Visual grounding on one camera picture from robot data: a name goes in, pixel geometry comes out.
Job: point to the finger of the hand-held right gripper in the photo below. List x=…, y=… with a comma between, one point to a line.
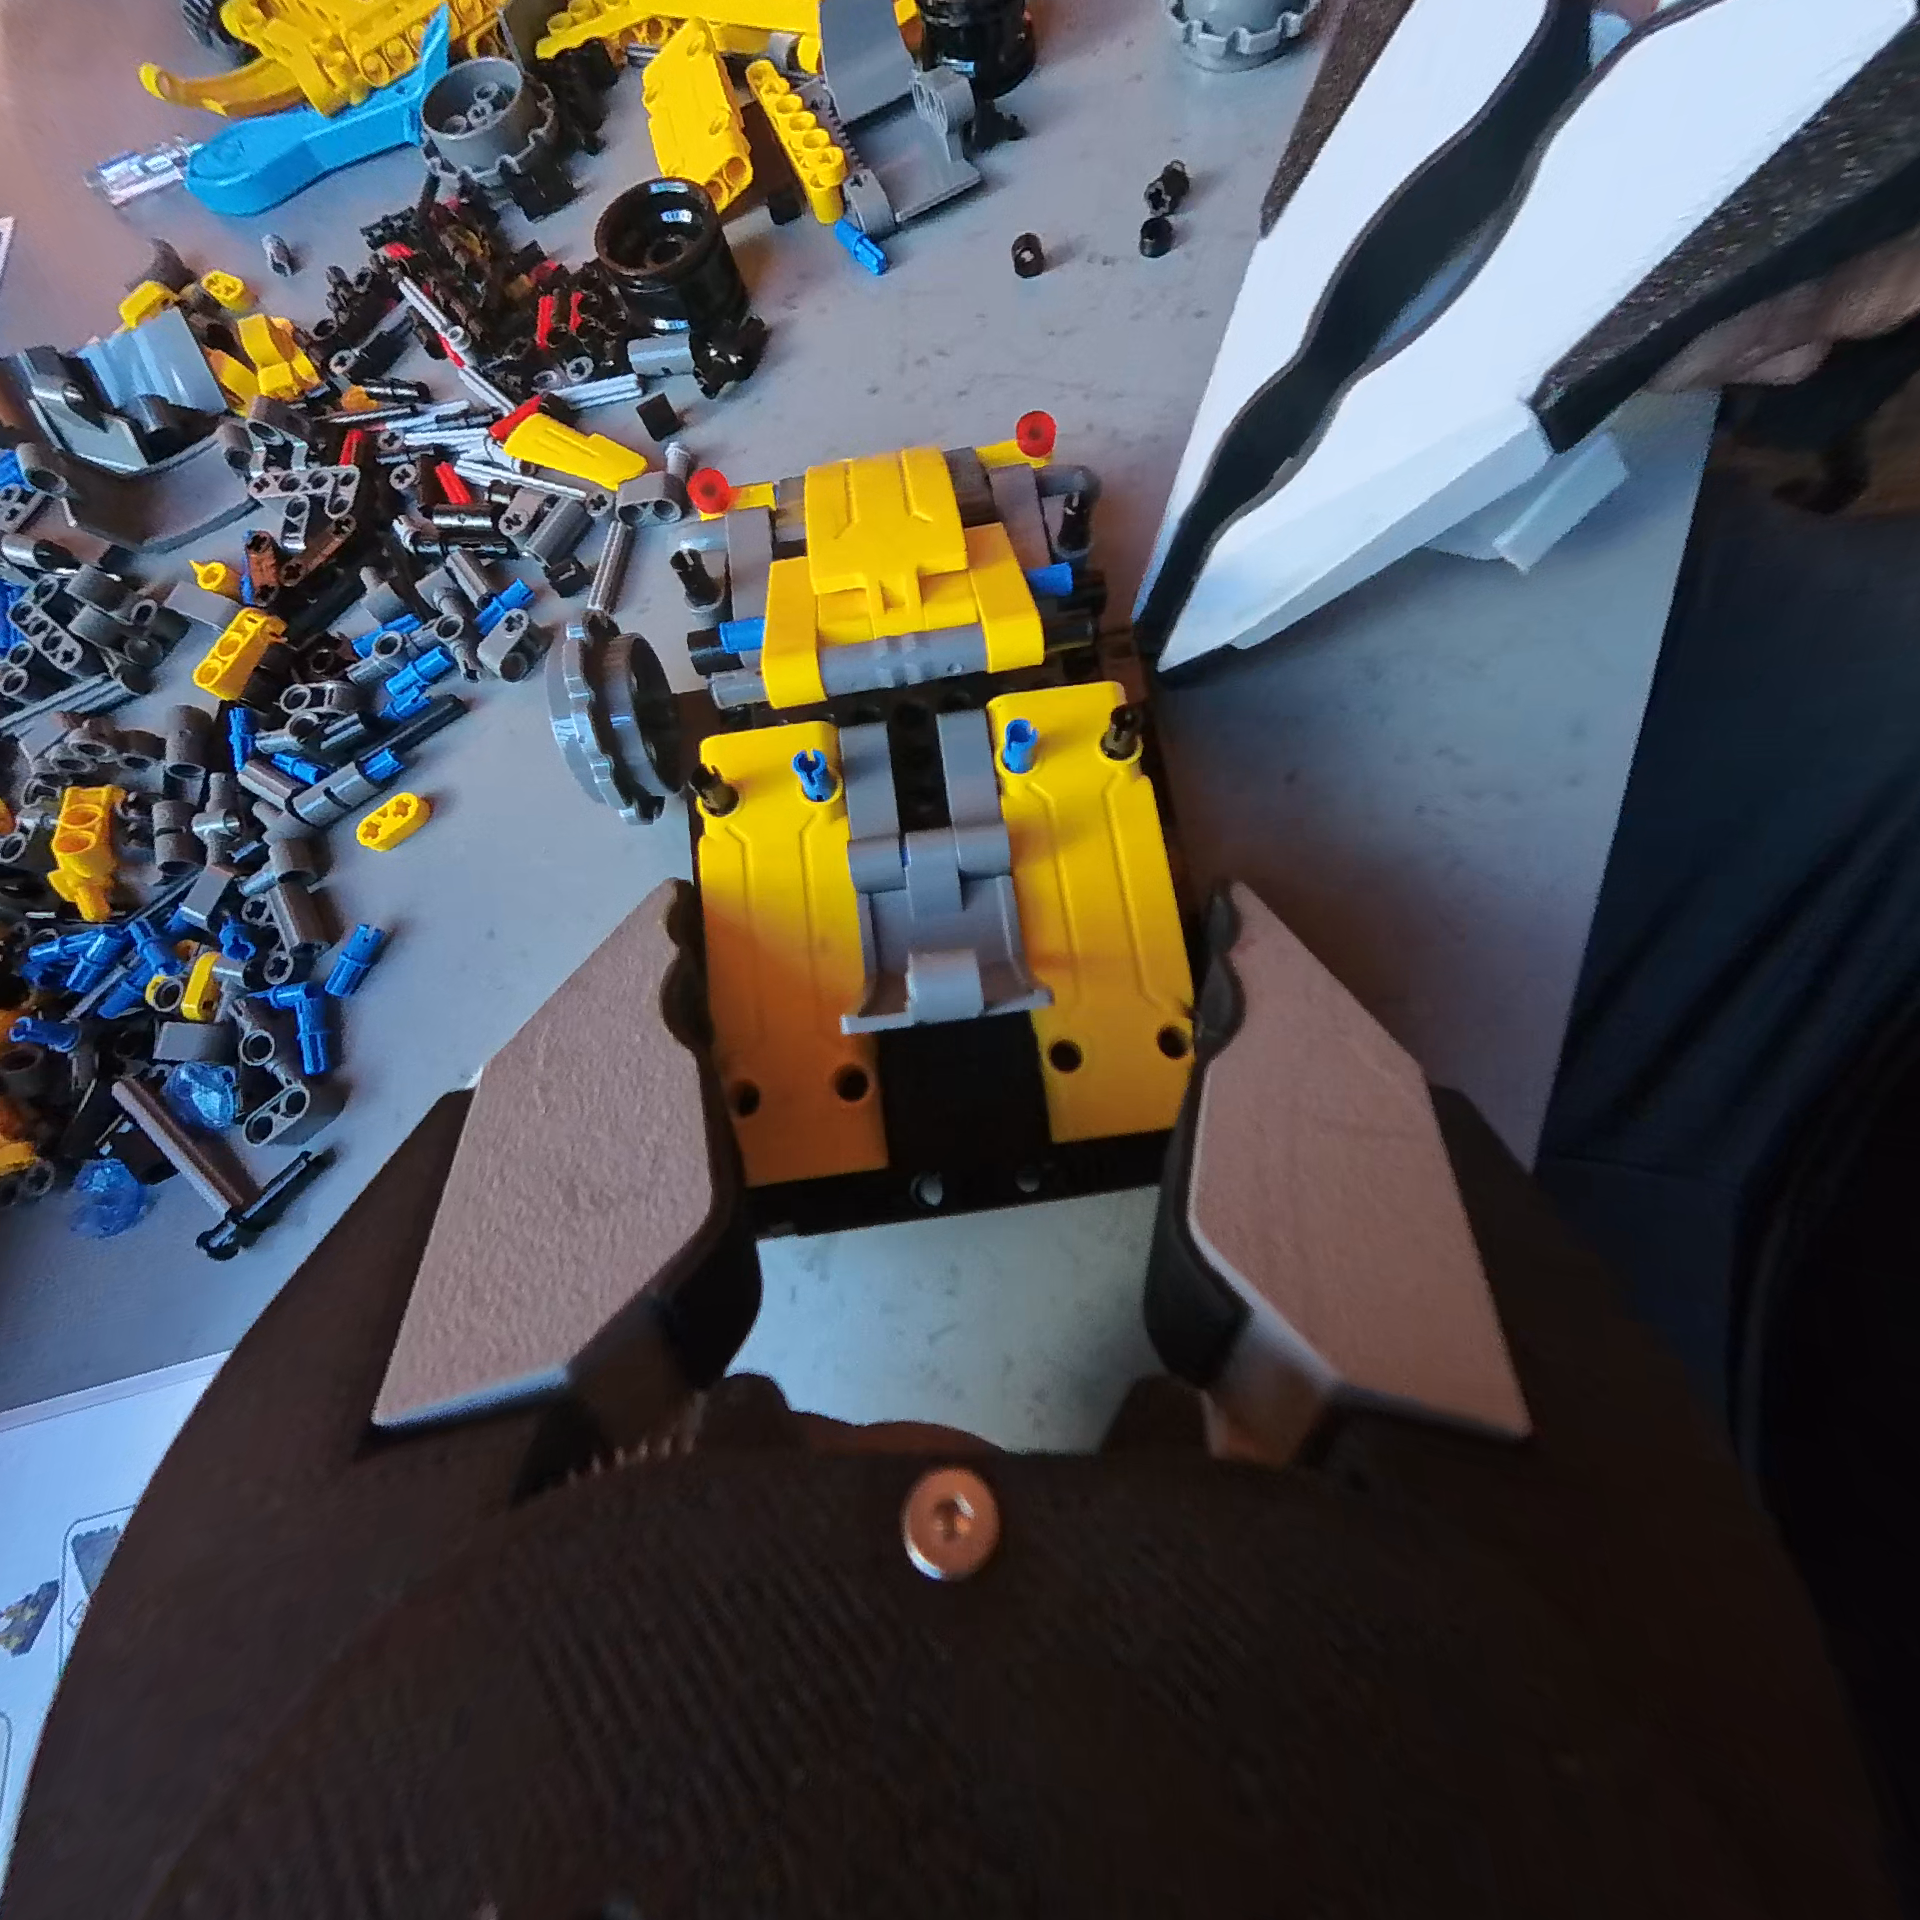
x=1320, y=196
x=1441, y=435

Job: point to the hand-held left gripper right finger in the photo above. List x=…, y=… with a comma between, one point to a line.
x=1336, y=1201

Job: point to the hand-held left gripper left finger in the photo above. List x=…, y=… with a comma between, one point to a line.
x=557, y=1201

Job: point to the grey toothed toy wheel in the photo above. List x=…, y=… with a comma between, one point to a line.
x=1243, y=38

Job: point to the black yellow toy block vehicle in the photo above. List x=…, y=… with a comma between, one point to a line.
x=931, y=600

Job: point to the pile of building block parts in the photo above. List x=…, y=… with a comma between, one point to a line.
x=451, y=452

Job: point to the grey desk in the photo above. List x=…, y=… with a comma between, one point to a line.
x=1349, y=781

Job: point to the person's right hand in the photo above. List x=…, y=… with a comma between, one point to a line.
x=1845, y=324

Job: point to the person's legs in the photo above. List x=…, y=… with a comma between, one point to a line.
x=1723, y=902

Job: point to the instruction booklet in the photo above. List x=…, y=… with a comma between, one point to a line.
x=59, y=1500

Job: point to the blue plastic toy part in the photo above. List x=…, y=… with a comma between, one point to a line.
x=285, y=159

